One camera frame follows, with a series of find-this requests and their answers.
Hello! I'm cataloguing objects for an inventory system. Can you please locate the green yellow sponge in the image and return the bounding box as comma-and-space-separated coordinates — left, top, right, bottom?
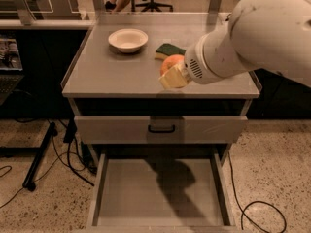
155, 43, 186, 60

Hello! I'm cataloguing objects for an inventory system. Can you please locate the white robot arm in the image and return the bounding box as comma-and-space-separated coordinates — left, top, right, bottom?
159, 0, 311, 89

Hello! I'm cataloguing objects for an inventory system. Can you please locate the black floor cables left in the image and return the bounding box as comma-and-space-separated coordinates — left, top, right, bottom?
0, 118, 98, 209

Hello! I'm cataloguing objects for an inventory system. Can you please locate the laptop keyboard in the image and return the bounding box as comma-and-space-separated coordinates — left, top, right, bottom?
0, 75, 24, 105

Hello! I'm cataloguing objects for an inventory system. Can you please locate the open middle drawer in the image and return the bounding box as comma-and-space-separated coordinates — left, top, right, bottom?
74, 153, 249, 233

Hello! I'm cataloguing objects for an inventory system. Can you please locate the closed top drawer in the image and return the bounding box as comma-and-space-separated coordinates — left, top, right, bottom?
75, 116, 247, 144

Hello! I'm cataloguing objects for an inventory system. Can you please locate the black desk leg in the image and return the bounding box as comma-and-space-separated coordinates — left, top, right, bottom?
0, 122, 57, 191

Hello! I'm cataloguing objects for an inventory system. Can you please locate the grey cabinet with counter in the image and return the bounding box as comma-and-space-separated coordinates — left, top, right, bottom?
61, 11, 262, 167

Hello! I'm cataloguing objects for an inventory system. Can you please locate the orange fruit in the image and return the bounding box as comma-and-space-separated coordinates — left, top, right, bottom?
160, 54, 184, 75

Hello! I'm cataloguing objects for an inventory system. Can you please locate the black floor cable right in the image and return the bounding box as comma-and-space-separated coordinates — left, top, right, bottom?
227, 152, 289, 233

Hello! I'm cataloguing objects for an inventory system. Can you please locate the white bowl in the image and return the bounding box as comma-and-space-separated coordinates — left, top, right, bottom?
108, 29, 149, 53

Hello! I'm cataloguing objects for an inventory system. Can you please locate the black drawer handle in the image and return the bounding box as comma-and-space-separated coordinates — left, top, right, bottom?
148, 124, 176, 134

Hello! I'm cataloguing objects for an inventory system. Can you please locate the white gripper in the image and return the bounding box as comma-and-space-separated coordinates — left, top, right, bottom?
159, 32, 225, 89

